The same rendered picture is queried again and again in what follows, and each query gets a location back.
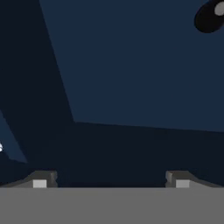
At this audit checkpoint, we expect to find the navy blue cupboard door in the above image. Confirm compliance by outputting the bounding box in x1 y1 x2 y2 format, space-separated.
0 0 224 188

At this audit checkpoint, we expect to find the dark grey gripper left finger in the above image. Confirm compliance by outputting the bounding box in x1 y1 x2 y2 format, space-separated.
0 170 59 188

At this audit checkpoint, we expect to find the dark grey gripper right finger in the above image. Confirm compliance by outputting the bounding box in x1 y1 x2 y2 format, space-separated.
164 170 224 188

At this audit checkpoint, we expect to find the black round knob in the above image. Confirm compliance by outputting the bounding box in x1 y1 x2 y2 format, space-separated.
193 0 224 34

